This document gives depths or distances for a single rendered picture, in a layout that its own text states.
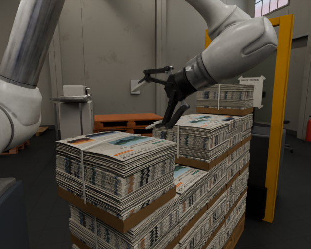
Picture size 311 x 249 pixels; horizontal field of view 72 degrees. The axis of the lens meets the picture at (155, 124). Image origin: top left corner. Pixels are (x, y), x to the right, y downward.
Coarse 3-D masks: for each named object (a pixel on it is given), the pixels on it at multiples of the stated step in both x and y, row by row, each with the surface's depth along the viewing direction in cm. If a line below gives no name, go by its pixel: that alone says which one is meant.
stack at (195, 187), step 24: (192, 168) 116; (216, 168) 121; (192, 192) 98; (216, 192) 124; (72, 216) 90; (168, 216) 82; (192, 216) 100; (216, 216) 127; (96, 240) 79; (120, 240) 71; (144, 240) 71; (168, 240) 85; (192, 240) 102; (216, 240) 133
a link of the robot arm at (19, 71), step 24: (24, 0) 57; (48, 0) 58; (24, 24) 57; (48, 24) 60; (24, 48) 59; (48, 48) 65; (0, 72) 60; (24, 72) 60; (0, 96) 58; (24, 96) 60; (24, 120) 62
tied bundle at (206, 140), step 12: (180, 120) 136; (192, 120) 136; (204, 120) 136; (156, 132) 129; (168, 132) 124; (180, 132) 119; (192, 132) 114; (204, 132) 110; (216, 132) 115; (180, 144) 120; (192, 144) 115; (204, 144) 110; (216, 144) 118; (180, 156) 121; (192, 156) 117; (204, 156) 112; (216, 156) 119
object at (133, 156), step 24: (120, 144) 77; (144, 144) 76; (168, 144) 77; (96, 168) 68; (120, 168) 61; (144, 168) 67; (168, 168) 79; (96, 192) 69; (120, 192) 61; (144, 192) 70; (120, 216) 63
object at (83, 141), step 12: (108, 132) 97; (120, 132) 97; (60, 144) 80; (72, 144) 76; (84, 144) 77; (60, 156) 81; (72, 156) 75; (60, 168) 82; (72, 168) 76; (60, 180) 82; (72, 180) 77; (72, 192) 78
